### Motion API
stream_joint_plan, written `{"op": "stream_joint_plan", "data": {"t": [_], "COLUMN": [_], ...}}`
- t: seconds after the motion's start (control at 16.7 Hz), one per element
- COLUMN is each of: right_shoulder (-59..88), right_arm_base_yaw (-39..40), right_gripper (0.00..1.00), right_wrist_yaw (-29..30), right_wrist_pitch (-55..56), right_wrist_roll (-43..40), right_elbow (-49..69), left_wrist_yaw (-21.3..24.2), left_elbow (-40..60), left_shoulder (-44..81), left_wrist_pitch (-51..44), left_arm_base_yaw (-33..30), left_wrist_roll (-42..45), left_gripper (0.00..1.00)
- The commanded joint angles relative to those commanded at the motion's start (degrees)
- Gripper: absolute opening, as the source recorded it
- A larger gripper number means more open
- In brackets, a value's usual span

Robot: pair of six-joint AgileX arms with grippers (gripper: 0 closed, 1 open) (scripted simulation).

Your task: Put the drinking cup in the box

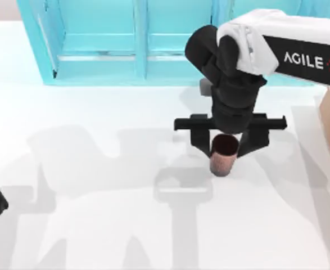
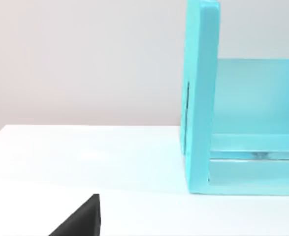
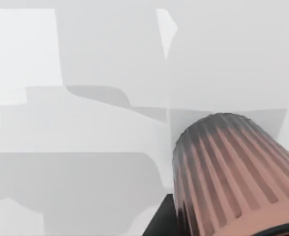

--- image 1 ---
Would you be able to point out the light blue rack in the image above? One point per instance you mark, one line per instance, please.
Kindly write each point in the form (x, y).
(103, 42)

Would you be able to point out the pale grey rounded box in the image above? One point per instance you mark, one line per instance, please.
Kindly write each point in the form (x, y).
(205, 87)

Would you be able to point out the dark pink cup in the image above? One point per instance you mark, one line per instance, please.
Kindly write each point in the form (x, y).
(223, 161)

